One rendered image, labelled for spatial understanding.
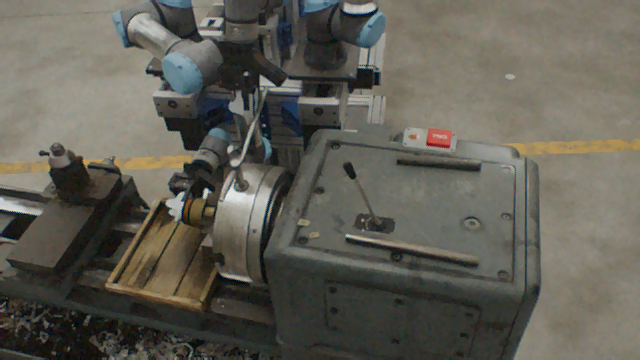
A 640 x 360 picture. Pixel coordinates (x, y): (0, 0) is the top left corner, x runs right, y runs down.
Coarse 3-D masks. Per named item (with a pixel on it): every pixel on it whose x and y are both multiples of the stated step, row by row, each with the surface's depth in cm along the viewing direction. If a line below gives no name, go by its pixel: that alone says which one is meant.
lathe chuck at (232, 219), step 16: (256, 176) 142; (240, 192) 139; (256, 192) 139; (224, 208) 138; (240, 208) 138; (224, 224) 138; (240, 224) 137; (224, 240) 138; (240, 240) 137; (240, 256) 139; (224, 272) 145; (240, 272) 142
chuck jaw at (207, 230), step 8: (200, 224) 150; (208, 224) 149; (200, 232) 152; (208, 232) 147; (208, 240) 144; (208, 248) 143; (208, 256) 145; (216, 256) 142; (224, 256) 141; (224, 264) 143
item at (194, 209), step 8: (192, 200) 155; (200, 200) 154; (184, 208) 153; (192, 208) 152; (200, 208) 152; (208, 208) 153; (216, 208) 153; (184, 216) 153; (192, 216) 152; (200, 216) 151; (208, 216) 152; (184, 224) 156; (192, 224) 153
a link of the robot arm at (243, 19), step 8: (232, 0) 127; (240, 0) 127; (248, 0) 127; (256, 0) 129; (264, 0) 131; (232, 8) 128; (240, 8) 127; (248, 8) 128; (256, 8) 130; (232, 16) 129; (240, 16) 128; (248, 16) 129; (256, 16) 130
